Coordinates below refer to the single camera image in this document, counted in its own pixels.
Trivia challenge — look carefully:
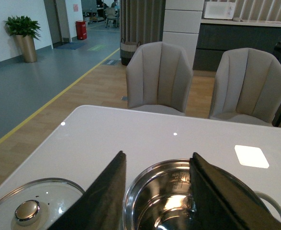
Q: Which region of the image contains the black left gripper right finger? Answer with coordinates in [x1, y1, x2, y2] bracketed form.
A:
[190, 152, 281, 230]

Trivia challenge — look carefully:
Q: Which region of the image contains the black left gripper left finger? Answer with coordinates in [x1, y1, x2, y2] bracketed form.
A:
[49, 151, 126, 230]

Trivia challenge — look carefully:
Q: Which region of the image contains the glass pot lid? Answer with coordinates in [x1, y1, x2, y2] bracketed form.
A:
[0, 178, 85, 230]

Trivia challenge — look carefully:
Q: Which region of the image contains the white electric cooking pot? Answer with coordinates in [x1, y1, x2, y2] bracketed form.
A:
[121, 158, 281, 230]

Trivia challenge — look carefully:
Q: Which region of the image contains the gold plant pot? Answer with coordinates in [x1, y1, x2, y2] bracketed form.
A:
[15, 35, 37, 63]

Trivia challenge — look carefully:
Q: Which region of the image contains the right beige upholstered chair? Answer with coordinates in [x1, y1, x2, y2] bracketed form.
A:
[208, 48, 281, 127]

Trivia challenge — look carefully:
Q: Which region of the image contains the beige upholstered chair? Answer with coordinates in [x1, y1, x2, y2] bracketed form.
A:
[126, 42, 193, 116]
[208, 48, 281, 127]

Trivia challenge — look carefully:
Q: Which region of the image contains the left beige upholstered chair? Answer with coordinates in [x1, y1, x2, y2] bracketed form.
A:
[126, 42, 193, 116]

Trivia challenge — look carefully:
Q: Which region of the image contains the striped woven basket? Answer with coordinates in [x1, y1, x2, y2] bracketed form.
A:
[120, 38, 141, 66]

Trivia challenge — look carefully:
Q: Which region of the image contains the blue floor mat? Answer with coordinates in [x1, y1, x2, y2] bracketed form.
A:
[56, 42, 85, 50]

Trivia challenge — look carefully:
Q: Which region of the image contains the dark kitchen counter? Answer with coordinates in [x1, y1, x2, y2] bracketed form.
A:
[193, 22, 281, 71]

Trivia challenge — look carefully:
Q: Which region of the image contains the red bin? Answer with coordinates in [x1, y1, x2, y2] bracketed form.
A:
[76, 21, 87, 40]

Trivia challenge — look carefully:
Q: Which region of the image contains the white pillar cabinet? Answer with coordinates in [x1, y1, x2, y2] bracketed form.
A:
[162, 0, 204, 66]

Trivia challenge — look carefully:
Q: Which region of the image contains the white microwave oven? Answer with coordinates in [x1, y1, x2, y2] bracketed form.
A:
[203, 1, 236, 20]

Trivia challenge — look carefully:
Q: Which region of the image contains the grey curtain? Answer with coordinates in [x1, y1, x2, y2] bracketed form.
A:
[119, 0, 166, 44]

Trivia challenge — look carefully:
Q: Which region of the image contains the office chair in background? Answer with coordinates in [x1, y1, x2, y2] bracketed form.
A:
[105, 7, 119, 28]

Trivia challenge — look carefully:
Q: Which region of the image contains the green potted plant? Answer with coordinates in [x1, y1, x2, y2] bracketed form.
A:
[5, 16, 41, 40]

